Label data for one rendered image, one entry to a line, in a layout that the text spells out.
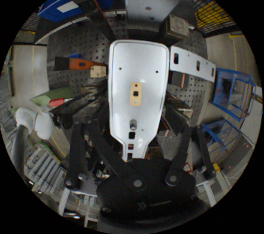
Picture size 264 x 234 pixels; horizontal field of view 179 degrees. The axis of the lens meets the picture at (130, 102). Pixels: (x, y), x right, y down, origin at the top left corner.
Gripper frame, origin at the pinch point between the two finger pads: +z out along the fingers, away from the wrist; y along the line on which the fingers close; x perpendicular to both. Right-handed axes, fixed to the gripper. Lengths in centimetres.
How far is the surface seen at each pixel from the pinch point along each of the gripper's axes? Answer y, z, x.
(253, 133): 793, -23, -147
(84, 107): -14.0, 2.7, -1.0
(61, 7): -28.9, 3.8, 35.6
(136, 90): 0.0, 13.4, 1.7
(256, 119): 784, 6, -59
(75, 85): -48, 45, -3
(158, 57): 7.2, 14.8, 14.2
